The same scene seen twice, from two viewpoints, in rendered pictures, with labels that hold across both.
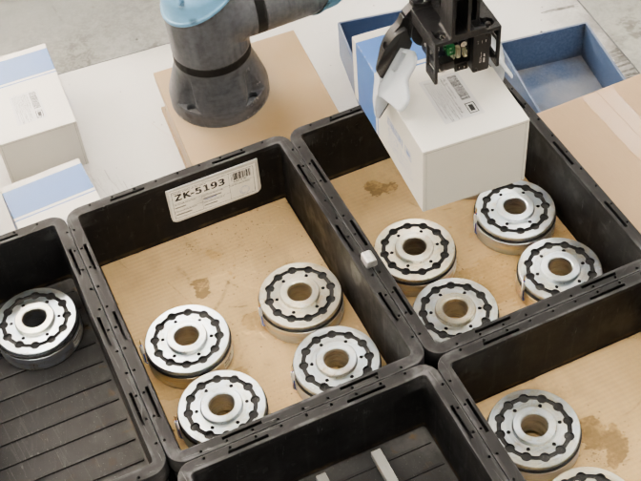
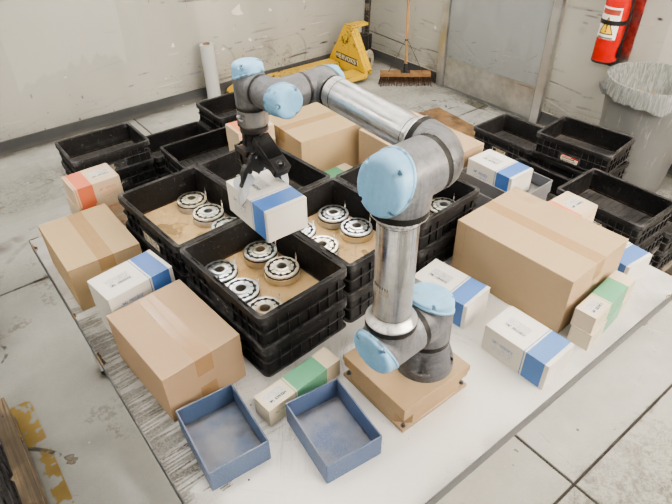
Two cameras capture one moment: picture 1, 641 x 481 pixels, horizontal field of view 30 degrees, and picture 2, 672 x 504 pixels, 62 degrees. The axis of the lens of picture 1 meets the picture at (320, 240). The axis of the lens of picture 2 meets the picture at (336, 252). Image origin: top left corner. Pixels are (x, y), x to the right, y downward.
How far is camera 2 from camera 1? 224 cm
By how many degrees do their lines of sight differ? 91
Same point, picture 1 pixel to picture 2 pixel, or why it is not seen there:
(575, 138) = (213, 326)
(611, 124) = (194, 338)
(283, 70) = (394, 380)
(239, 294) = (349, 253)
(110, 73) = (518, 406)
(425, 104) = (267, 180)
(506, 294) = (242, 271)
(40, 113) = (508, 325)
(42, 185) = (472, 292)
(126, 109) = (487, 383)
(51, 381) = not seen: hidden behind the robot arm
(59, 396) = not seen: hidden behind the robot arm
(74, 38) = not seen: outside the picture
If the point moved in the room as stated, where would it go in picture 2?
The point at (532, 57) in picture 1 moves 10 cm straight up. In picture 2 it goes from (246, 464) to (241, 438)
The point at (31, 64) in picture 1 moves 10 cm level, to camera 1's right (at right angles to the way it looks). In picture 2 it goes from (542, 352) to (510, 363)
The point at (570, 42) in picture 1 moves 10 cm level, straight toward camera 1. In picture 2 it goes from (220, 475) to (222, 436)
